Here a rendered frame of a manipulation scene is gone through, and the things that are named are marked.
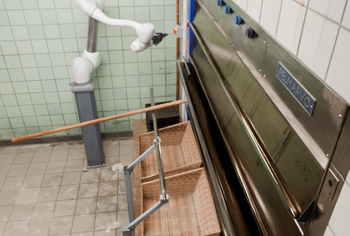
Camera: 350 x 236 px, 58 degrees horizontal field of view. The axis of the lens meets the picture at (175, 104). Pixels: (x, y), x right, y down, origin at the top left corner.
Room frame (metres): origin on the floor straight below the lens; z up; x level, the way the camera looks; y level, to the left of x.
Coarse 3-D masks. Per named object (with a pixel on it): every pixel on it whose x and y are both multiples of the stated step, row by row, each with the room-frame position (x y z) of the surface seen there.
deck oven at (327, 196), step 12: (300, 60) 0.82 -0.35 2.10; (312, 72) 0.74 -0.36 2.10; (348, 108) 0.58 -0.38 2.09; (348, 120) 0.57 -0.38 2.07; (348, 132) 0.56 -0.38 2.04; (336, 144) 0.58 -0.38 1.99; (348, 144) 0.55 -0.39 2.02; (336, 156) 0.57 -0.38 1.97; (348, 156) 0.54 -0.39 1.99; (336, 168) 0.56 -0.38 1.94; (348, 168) 0.52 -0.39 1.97; (324, 180) 0.58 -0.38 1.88; (336, 180) 0.54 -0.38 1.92; (324, 192) 0.57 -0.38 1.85; (336, 192) 0.53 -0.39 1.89; (324, 204) 0.55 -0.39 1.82; (312, 216) 0.58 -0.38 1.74; (324, 216) 0.54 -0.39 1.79; (300, 228) 0.61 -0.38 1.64; (312, 228) 0.56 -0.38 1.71; (324, 228) 0.52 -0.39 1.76
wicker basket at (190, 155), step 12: (168, 132) 2.29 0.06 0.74; (180, 132) 2.31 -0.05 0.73; (192, 132) 2.15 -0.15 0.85; (168, 144) 2.29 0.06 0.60; (180, 144) 2.31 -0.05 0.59; (192, 144) 2.06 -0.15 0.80; (156, 156) 2.15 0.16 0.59; (168, 156) 2.14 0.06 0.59; (180, 156) 2.14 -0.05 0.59; (192, 156) 1.97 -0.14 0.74; (144, 168) 1.99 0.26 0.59; (168, 168) 1.99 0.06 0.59; (180, 168) 1.77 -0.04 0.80; (192, 168) 1.78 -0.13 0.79; (144, 180) 1.73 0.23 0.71; (168, 180) 1.76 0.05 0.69
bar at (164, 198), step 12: (156, 120) 1.87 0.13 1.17; (156, 132) 1.72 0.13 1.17; (156, 144) 1.59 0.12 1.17; (144, 156) 1.62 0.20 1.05; (132, 168) 1.61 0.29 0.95; (132, 204) 1.59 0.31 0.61; (156, 204) 1.16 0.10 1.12; (132, 216) 1.59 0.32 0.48; (144, 216) 1.14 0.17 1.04; (132, 228) 1.13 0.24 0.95
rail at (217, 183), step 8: (184, 80) 1.98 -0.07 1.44; (192, 104) 1.66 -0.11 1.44; (200, 128) 1.41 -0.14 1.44; (208, 152) 1.21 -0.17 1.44; (208, 160) 1.16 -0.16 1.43; (216, 176) 1.04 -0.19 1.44; (216, 184) 1.00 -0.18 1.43; (224, 200) 0.90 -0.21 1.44; (224, 208) 0.86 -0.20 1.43; (232, 224) 0.79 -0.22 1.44; (232, 232) 0.75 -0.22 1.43
